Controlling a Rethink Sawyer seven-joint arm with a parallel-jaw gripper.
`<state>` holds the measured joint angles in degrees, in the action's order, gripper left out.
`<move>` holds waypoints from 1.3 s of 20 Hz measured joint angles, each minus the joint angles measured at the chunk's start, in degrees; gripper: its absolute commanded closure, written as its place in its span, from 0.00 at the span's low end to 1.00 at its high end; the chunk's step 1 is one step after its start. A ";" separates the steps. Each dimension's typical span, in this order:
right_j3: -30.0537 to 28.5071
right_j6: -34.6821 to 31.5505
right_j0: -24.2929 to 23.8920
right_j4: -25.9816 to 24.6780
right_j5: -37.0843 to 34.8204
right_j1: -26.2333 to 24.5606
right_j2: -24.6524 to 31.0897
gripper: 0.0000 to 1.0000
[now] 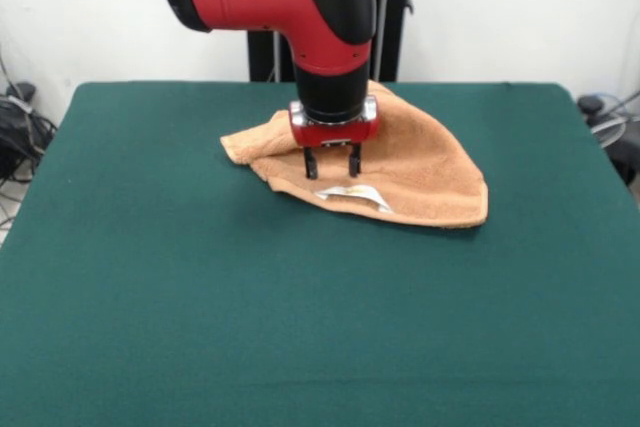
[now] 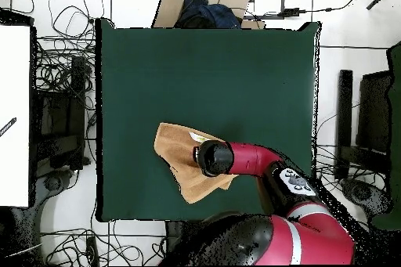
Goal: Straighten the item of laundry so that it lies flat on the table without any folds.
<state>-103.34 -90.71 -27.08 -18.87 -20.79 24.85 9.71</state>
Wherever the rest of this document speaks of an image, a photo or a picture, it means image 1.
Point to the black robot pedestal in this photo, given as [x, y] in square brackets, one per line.
[390, 17]

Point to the dark green table cloth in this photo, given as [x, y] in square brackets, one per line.
[200, 322]

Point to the orange terry towel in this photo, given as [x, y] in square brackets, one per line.
[420, 167]

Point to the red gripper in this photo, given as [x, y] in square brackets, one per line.
[335, 134]

